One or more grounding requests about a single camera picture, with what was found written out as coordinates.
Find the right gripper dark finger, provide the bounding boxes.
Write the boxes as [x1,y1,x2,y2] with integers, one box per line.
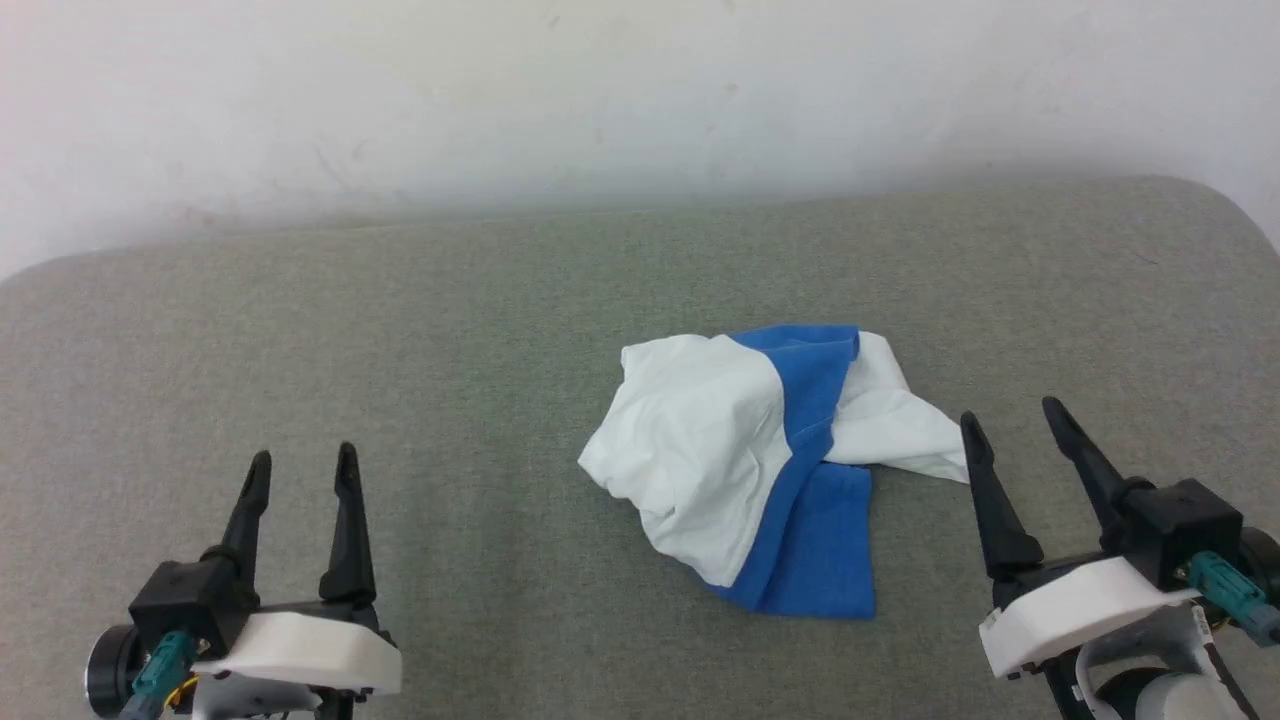
[959,411,1047,583]
[1041,396,1157,531]

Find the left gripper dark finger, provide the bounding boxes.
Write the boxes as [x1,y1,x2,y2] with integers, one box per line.
[200,449,273,581]
[318,442,379,607]

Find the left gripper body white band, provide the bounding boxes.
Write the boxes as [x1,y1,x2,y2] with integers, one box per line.
[128,560,403,720]

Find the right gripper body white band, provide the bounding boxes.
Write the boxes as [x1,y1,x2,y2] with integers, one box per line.
[978,478,1251,681]

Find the white and blue t-shirt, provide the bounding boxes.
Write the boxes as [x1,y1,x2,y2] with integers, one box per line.
[578,324,971,620]

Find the grey fabric sofa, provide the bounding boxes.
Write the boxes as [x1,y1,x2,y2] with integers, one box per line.
[0,176,1280,720]

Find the teal plug cable left gripper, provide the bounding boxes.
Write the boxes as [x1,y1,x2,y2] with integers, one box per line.
[118,630,197,720]

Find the teal plug cable gripper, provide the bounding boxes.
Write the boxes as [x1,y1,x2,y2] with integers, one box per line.
[1188,550,1280,646]
[118,630,197,720]

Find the teal plug cable right gripper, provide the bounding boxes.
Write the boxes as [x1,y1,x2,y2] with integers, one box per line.
[1188,550,1280,646]

